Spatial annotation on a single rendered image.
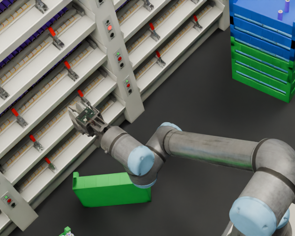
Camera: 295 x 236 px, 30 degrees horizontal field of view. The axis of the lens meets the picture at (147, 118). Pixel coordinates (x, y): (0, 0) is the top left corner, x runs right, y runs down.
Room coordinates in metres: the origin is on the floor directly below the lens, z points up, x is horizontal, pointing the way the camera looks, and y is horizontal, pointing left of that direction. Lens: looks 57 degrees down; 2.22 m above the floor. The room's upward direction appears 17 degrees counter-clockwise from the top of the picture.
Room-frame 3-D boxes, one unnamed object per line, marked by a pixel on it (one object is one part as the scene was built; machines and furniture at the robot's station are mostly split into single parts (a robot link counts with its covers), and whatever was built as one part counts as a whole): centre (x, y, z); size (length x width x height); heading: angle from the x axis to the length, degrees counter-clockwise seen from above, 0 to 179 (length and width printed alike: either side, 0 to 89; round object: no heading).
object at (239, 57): (1.46, -0.62, 0.20); 0.30 x 0.20 x 0.08; 41
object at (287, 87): (1.46, -0.62, 0.12); 0.30 x 0.20 x 0.08; 41
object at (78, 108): (1.11, 0.22, 0.68); 0.09 x 0.03 x 0.06; 33
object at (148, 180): (0.87, 0.06, 0.57); 0.12 x 0.09 x 0.12; 129
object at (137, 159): (0.87, 0.08, 0.68); 0.12 x 0.09 x 0.10; 33
